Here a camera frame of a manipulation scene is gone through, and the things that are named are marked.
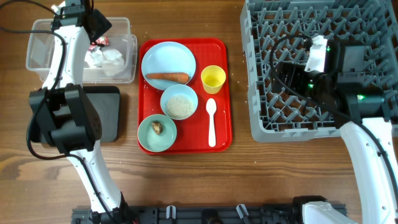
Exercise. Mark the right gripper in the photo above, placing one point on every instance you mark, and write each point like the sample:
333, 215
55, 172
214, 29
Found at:
295, 71

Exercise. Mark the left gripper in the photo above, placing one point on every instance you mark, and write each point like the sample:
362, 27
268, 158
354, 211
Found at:
102, 23

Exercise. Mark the yellow plastic cup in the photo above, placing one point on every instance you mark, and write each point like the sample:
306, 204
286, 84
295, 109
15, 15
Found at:
213, 78

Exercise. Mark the large light blue plate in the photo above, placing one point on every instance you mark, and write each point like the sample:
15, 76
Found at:
167, 57

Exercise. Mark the white plastic spoon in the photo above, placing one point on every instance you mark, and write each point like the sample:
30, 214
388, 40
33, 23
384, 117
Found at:
211, 109

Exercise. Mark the orange carrot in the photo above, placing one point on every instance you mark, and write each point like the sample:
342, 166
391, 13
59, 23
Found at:
178, 77

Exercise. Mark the light blue bowl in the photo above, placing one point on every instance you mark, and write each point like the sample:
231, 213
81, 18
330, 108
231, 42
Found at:
178, 90

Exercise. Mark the pile of rice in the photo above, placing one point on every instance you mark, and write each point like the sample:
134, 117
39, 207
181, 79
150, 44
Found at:
179, 107

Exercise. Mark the brown food scrap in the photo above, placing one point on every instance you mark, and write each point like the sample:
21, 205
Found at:
157, 127

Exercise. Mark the green bowl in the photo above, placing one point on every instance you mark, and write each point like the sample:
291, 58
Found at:
152, 142

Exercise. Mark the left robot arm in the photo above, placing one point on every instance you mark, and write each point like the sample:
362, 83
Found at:
107, 202

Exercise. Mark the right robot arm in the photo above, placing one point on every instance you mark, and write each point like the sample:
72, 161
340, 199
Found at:
333, 80

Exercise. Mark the clear plastic waste bin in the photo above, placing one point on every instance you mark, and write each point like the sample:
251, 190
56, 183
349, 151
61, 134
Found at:
42, 52

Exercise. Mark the grey dishwasher rack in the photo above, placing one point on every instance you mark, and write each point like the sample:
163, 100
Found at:
296, 32

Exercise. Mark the black food waste tray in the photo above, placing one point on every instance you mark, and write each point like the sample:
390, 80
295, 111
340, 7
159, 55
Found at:
107, 112

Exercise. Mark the red snack wrapper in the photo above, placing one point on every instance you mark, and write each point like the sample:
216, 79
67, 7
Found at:
101, 42

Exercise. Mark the crumpled white tissue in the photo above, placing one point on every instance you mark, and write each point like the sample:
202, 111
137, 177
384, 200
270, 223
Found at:
110, 61

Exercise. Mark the red serving tray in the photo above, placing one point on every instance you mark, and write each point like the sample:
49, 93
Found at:
192, 133

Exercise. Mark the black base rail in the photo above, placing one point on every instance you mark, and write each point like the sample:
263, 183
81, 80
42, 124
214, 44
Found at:
268, 213

